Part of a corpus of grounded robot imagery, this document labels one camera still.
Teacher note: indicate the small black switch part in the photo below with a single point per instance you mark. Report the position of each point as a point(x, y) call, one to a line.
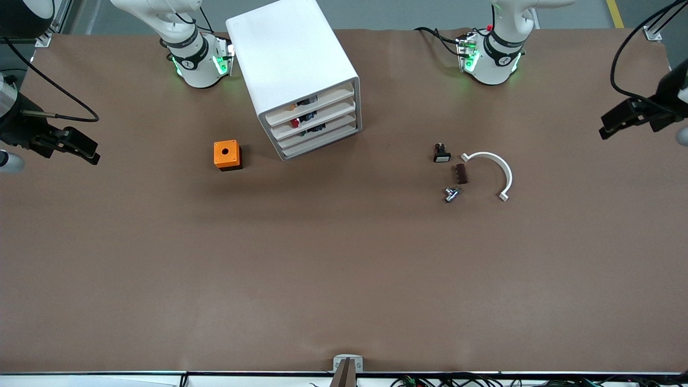
point(307, 100)

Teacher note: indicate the white square push button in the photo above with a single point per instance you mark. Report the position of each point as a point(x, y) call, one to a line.
point(442, 157)

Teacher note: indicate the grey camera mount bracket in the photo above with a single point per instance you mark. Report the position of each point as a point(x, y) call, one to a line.
point(338, 361)

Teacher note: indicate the aluminium frame post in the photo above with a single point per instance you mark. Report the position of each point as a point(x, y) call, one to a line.
point(43, 38)
point(653, 33)

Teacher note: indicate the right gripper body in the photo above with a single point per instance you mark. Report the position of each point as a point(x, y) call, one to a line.
point(19, 130)

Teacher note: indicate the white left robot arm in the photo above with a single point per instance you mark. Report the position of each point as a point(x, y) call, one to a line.
point(500, 59)

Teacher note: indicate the white drawer holding red button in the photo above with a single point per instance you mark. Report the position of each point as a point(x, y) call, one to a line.
point(336, 110)

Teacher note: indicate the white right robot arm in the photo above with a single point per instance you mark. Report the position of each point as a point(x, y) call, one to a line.
point(193, 59)

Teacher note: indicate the silver metal T fitting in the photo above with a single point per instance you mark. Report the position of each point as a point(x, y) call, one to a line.
point(451, 194)

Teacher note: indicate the white drawer holding green button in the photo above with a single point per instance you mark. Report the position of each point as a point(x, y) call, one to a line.
point(338, 124)

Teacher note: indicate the white drawer holding black part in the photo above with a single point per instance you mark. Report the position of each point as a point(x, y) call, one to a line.
point(333, 98)

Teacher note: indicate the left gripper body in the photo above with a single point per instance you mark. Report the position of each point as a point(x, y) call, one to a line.
point(662, 105)

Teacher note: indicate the dark brown small block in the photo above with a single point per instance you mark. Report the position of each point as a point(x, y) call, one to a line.
point(460, 174)

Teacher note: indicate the white table edge strip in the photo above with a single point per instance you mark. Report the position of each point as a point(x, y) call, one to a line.
point(107, 380)

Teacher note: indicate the red push button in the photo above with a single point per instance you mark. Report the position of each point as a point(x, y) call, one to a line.
point(303, 121)

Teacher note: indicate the orange box with hole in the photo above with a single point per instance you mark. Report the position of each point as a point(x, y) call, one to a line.
point(226, 153)

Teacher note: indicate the white drawer cabinet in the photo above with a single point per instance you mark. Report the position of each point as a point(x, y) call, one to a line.
point(290, 54)

